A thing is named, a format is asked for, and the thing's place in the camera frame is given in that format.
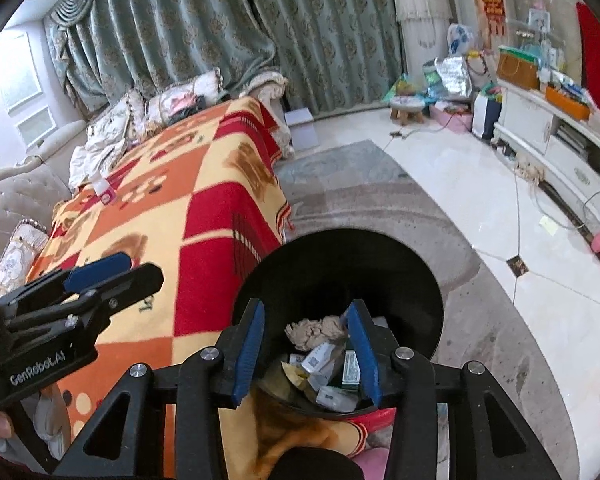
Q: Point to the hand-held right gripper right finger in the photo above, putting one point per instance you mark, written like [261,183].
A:
[365,355]

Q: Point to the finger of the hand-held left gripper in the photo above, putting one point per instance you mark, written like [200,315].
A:
[97,267]
[135,280]

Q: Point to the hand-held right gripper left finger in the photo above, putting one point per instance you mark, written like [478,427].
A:
[247,355]

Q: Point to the green white carton box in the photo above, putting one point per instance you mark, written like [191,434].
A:
[351,367]

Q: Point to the white cardboard medicine box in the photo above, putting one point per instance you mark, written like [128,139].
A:
[317,357]

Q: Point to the small white cardboard box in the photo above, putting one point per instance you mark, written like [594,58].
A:
[336,400]

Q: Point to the beige paper ball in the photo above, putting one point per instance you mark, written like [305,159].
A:
[312,332]

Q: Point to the black trash bin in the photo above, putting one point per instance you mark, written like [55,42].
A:
[340,260]

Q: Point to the white quilted cloth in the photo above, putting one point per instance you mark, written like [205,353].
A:
[47,425]

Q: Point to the white pink label bottle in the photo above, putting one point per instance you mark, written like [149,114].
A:
[105,192]

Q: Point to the pink cloth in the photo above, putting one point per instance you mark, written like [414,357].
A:
[375,435]

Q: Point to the grey embroidered bolster pillow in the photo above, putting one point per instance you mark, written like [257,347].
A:
[17,255]

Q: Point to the red orange printed blanket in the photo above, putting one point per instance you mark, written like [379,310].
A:
[195,195]

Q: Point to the grey tufted headboard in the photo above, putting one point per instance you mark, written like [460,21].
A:
[30,185]

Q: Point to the white crumpled garment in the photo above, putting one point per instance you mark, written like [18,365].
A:
[102,145]

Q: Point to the embroidered fringed cushion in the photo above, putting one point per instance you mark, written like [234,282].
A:
[200,87]
[125,115]

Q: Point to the pink folded clothing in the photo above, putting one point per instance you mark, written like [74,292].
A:
[185,105]

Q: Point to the white power strip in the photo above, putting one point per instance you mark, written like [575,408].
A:
[527,172]

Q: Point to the pink flat box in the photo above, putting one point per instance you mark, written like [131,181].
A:
[452,117]

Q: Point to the small wooden stool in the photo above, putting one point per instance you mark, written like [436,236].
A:
[407,105]

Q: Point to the blue white shopping bag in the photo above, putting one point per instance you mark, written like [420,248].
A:
[485,112]

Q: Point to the green snack packets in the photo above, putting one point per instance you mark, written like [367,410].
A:
[405,85]

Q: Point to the silver foil bag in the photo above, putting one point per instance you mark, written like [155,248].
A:
[452,77]

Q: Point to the white television cabinet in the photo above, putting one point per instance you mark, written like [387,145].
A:
[545,125]

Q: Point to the brown paper bag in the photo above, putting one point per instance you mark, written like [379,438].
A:
[517,67]

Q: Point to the orange tray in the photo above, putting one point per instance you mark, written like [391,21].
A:
[567,100]

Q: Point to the white plastic bag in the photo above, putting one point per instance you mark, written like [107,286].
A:
[460,40]

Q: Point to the white lace curtain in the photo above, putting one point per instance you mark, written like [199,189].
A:
[420,15]

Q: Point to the red hanging sheet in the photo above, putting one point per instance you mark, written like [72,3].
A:
[597,55]

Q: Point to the red wall decoration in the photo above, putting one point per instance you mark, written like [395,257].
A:
[495,10]

